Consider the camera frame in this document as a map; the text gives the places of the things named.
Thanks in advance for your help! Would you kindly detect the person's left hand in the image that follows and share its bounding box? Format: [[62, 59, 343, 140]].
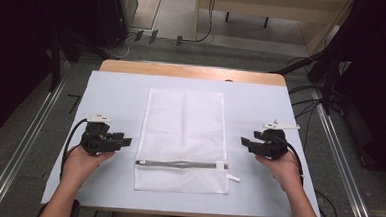
[[60, 144, 117, 189]]

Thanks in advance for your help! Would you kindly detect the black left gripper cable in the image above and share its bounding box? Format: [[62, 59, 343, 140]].
[[58, 117, 88, 182]]

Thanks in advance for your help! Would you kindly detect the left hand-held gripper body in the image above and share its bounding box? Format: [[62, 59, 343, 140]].
[[78, 113, 119, 158]]

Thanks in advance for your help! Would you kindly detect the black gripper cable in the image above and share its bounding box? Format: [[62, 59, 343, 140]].
[[58, 117, 88, 182], [270, 135, 308, 188]]

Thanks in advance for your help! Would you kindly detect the person's right hand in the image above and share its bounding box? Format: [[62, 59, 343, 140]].
[[253, 148, 306, 194]]

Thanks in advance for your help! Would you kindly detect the black curtain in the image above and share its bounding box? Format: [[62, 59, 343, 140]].
[[0, 0, 98, 149], [316, 0, 386, 183]]

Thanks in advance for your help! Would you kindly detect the metal floor rail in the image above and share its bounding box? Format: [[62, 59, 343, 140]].
[[0, 74, 68, 217], [303, 88, 386, 217]]

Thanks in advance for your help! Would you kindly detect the white table cover sheet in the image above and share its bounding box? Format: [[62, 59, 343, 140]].
[[41, 68, 329, 217]]

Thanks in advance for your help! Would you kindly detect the black metal stand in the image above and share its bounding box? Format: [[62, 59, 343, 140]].
[[46, 30, 86, 96], [268, 47, 342, 115]]

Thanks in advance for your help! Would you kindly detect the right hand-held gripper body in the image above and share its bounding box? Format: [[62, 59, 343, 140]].
[[257, 118, 301, 162]]

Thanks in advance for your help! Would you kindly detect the black floor cable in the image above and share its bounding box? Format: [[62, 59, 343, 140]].
[[175, 0, 219, 48]]

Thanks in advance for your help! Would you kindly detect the wooden table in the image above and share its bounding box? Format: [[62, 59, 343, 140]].
[[99, 59, 288, 87]]

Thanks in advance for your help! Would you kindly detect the white mesh laundry bag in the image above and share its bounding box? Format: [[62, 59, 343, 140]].
[[133, 87, 246, 197]]

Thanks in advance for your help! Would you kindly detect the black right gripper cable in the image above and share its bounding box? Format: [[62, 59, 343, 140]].
[[270, 135, 308, 188]]

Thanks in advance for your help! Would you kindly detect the light wooden bench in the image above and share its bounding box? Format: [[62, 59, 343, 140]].
[[193, 0, 356, 59]]

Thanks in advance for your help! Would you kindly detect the black cabinet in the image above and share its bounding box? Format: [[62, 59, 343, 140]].
[[89, 0, 140, 51]]

